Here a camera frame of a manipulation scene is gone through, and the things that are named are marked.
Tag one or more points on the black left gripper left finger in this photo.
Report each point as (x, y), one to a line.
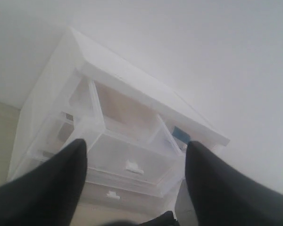
(49, 194)

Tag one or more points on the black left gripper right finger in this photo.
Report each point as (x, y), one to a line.
(222, 196)

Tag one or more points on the white blue tube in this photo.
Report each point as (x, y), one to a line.
(181, 135)

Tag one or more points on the white plastic drawer cabinet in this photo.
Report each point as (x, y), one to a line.
(77, 56)

